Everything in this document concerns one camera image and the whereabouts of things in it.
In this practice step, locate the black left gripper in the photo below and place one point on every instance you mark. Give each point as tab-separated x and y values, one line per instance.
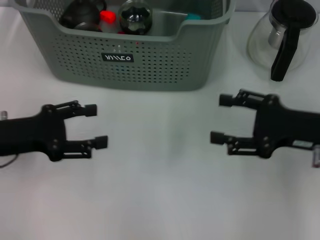
32	135

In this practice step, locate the black clay teapot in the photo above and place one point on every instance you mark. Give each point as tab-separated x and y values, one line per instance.
80	13

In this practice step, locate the gripper metal connector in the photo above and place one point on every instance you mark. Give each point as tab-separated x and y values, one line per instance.
3	115
316	156

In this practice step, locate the teal square brick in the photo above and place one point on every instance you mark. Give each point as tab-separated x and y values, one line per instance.
193	16

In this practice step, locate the glass teacup black holder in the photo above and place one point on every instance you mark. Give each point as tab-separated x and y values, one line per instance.
86	26
135	17

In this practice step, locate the left gripper metal connector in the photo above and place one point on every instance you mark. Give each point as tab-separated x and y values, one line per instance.
3	115

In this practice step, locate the grey-green perforated storage bin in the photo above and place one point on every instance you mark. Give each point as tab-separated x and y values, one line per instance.
150	70

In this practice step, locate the right gripper metal connector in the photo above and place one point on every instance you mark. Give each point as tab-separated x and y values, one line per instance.
316	156

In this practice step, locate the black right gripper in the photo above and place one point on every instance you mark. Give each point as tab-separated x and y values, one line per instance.
282	127

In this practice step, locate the large red wedge brick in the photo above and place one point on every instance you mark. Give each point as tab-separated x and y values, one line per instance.
108	16

